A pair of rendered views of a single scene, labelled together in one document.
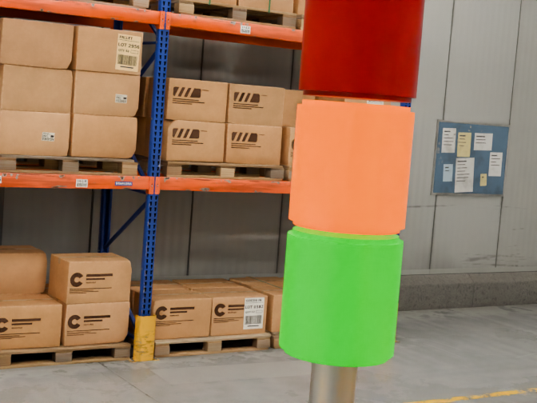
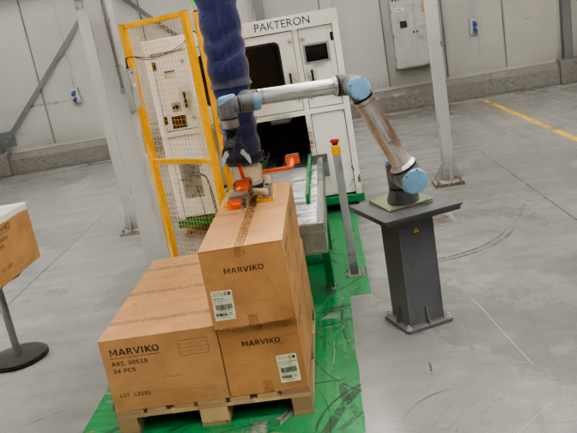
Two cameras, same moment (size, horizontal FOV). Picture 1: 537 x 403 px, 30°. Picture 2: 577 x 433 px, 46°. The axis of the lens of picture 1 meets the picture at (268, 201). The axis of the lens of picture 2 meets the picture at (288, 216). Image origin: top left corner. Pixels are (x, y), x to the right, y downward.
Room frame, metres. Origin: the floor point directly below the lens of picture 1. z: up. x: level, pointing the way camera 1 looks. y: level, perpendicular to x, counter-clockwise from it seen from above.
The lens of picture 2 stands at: (4.06, -4.31, 1.86)
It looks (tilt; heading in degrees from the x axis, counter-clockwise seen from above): 15 degrees down; 126
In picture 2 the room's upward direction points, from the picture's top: 10 degrees counter-clockwise
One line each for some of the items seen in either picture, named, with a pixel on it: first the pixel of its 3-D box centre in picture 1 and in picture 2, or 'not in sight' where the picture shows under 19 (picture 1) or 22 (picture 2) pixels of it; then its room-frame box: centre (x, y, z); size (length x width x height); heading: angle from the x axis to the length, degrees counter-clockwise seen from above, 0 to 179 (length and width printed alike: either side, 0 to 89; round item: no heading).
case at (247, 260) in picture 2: not in sight; (252, 264); (1.96, -1.78, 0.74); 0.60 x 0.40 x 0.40; 121
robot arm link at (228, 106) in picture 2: not in sight; (227, 106); (1.83, -1.59, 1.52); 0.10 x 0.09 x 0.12; 45
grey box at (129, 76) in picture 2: not in sight; (132, 88); (0.26, -0.72, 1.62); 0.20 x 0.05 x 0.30; 121
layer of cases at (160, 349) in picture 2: not in sight; (220, 314); (1.51, -1.63, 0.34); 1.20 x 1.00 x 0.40; 121
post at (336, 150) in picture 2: not in sight; (345, 210); (1.57, -0.15, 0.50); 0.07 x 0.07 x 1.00; 31
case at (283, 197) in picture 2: not in sight; (261, 228); (1.64, -1.27, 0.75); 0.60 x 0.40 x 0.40; 121
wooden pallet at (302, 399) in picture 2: not in sight; (229, 356); (1.51, -1.63, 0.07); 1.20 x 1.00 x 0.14; 121
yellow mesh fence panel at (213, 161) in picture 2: not in sight; (180, 153); (0.30, -0.40, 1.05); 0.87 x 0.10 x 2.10; 173
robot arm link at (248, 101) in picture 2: not in sight; (249, 102); (1.91, -1.50, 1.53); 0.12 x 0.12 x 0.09; 45
